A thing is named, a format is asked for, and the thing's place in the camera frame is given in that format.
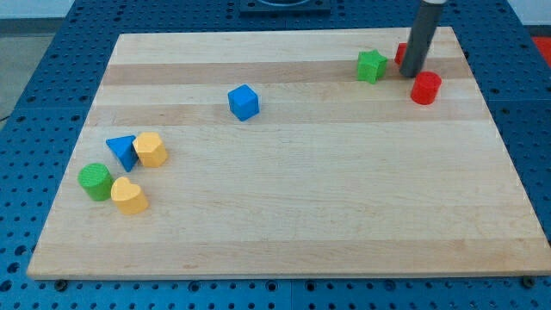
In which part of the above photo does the yellow hexagon block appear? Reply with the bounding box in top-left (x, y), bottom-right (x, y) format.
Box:
top-left (133, 132), bottom-right (168, 168)

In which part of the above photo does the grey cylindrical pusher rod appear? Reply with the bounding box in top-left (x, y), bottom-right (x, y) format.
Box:
top-left (399, 0), bottom-right (445, 78)

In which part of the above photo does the yellow heart block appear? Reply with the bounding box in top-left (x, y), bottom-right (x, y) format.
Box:
top-left (111, 177), bottom-right (149, 215)

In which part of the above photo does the red cylinder block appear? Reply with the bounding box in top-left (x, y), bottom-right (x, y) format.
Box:
top-left (410, 71), bottom-right (442, 105)

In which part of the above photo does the green cylinder block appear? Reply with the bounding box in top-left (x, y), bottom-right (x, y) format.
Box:
top-left (77, 163), bottom-right (114, 202)

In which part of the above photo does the green star block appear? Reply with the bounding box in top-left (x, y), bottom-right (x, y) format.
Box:
top-left (356, 50), bottom-right (387, 84)

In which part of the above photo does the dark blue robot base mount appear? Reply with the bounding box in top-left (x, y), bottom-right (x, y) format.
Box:
top-left (237, 0), bottom-right (332, 16)

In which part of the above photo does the red block behind rod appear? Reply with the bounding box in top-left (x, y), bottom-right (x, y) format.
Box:
top-left (394, 42), bottom-right (407, 65)

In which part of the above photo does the blue cube block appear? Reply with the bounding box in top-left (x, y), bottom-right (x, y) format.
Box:
top-left (227, 84), bottom-right (260, 121)

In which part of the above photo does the blue triangle block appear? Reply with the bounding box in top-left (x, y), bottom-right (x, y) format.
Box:
top-left (106, 135), bottom-right (139, 172)

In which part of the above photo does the wooden board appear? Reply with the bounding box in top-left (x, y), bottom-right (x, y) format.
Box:
top-left (27, 27), bottom-right (550, 280)

